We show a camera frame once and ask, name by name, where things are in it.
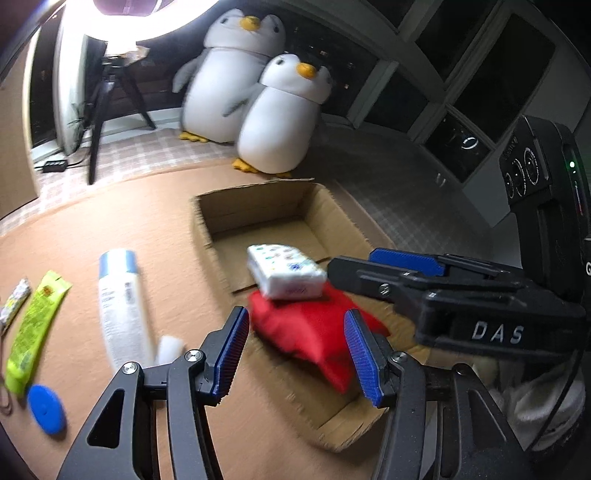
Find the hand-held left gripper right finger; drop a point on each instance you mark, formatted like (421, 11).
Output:
(364, 364)

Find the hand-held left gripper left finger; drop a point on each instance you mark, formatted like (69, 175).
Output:
(228, 355)

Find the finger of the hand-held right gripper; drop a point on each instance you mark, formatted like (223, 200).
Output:
(406, 261)
(369, 281)

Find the cardboard box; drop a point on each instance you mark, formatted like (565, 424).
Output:
(286, 217)

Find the white and blue tube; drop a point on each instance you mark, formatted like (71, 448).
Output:
(122, 309)

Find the blue round lid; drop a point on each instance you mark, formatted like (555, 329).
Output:
(46, 410)

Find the lime green tube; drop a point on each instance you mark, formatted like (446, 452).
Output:
(37, 327)

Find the red cloth pouch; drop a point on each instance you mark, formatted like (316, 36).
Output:
(300, 327)

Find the patterned tissue pack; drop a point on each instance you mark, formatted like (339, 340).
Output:
(286, 270)

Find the white cloth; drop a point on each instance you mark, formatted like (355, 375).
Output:
(535, 401)

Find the small penguin plush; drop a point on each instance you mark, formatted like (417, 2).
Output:
(281, 124)

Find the brown mat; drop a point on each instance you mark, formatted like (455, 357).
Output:
(92, 221)

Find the small patterned packet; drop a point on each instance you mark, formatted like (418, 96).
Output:
(14, 304)

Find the checked grey blanket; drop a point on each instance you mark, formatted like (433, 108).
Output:
(152, 147)

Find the large penguin plush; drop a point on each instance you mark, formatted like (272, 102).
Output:
(221, 78)

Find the black tripod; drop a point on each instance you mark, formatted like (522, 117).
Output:
(99, 120)

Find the light wooden cabinet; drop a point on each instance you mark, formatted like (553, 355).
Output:
(14, 138)

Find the window with white frame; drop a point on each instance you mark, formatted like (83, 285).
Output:
(436, 108)

